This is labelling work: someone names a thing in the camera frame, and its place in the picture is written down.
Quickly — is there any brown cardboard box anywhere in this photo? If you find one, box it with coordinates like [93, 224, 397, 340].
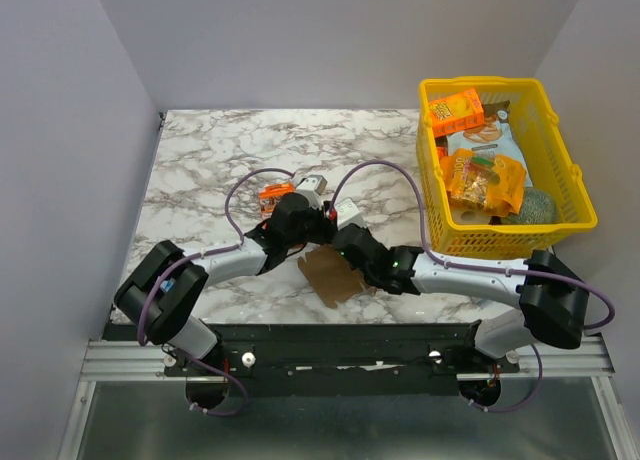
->
[297, 245, 377, 309]

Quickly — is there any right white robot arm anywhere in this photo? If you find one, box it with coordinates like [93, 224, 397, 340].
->
[332, 224, 589, 372]

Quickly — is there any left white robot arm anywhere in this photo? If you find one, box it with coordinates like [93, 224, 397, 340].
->
[114, 193, 337, 375]

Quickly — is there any orange product box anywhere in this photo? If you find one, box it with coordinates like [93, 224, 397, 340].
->
[258, 182, 295, 219]

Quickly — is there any orange snack box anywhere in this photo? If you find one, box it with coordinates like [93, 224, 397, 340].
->
[428, 88, 485, 137]

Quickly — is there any orange candy bag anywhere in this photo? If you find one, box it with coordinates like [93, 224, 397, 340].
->
[440, 149, 526, 217]

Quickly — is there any blue flat packet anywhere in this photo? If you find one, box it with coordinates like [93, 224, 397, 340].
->
[159, 278, 175, 294]

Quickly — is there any light blue snack bag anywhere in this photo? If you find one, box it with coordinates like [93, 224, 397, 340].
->
[447, 108, 527, 169]

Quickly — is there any green mesh sponge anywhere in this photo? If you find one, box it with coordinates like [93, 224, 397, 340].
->
[501, 187, 559, 225]

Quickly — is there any yellow plastic basket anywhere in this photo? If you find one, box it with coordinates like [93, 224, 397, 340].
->
[416, 76, 598, 259]

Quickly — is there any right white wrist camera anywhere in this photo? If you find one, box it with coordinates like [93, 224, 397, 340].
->
[329, 198, 367, 230]

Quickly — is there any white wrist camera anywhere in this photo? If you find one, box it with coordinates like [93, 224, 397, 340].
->
[329, 198, 367, 230]
[294, 175, 327, 210]

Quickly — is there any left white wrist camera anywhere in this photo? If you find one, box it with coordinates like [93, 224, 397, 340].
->
[294, 175, 327, 210]

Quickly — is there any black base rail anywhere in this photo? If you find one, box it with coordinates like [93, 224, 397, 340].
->
[102, 319, 521, 399]

